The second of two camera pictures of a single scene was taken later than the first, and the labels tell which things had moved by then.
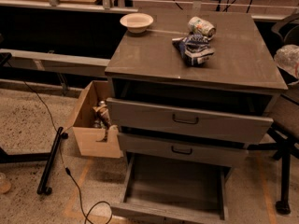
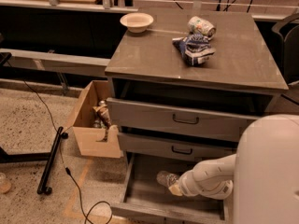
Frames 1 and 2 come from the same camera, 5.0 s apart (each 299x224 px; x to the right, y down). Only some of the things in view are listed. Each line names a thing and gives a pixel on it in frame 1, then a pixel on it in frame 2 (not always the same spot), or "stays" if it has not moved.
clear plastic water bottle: x=287 y=59 to x=166 y=178
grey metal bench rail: x=55 y=63 stays
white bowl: x=136 y=22 stays
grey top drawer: x=190 y=120 stays
